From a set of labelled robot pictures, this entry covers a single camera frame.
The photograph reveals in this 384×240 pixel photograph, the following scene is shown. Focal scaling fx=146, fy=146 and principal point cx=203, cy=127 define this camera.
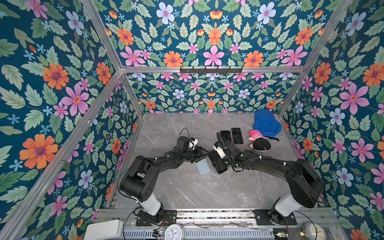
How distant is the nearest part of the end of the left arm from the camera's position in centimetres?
75

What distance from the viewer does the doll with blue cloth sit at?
3.15 ft

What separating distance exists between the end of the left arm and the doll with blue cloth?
1.14 ft
